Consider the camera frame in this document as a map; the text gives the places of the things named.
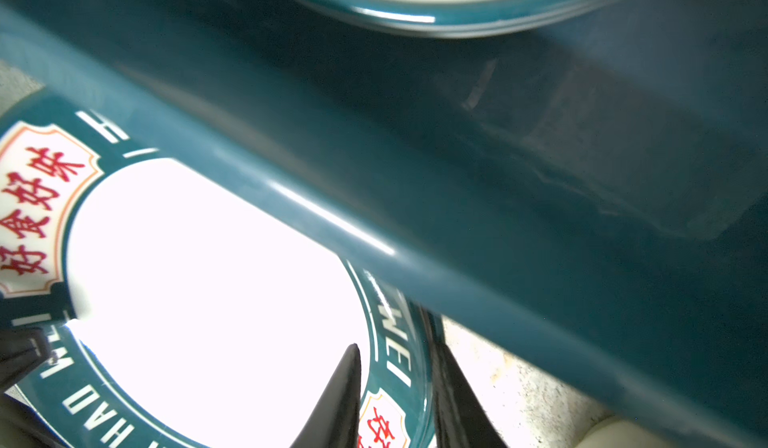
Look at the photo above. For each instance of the green rim white plate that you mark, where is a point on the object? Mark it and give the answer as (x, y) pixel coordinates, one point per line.
(179, 315)

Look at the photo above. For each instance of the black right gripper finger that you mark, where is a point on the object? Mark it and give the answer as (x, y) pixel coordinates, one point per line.
(21, 427)
(22, 350)
(460, 420)
(334, 421)

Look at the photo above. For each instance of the dark teal plastic bin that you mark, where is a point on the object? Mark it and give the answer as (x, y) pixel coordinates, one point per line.
(587, 189)

